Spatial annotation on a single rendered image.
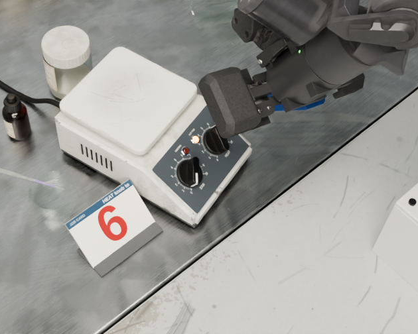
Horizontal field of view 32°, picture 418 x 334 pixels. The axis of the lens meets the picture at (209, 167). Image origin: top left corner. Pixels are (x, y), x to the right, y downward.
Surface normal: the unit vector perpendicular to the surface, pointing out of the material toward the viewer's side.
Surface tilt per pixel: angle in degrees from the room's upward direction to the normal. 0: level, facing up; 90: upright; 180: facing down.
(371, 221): 0
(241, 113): 30
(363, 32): 90
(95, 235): 40
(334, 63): 90
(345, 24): 90
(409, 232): 90
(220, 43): 0
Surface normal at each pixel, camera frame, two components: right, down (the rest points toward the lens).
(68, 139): -0.53, 0.68
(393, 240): -0.74, 0.53
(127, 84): 0.06, -0.57
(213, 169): 0.47, -0.26
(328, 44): -0.83, 0.18
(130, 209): 0.48, -0.04
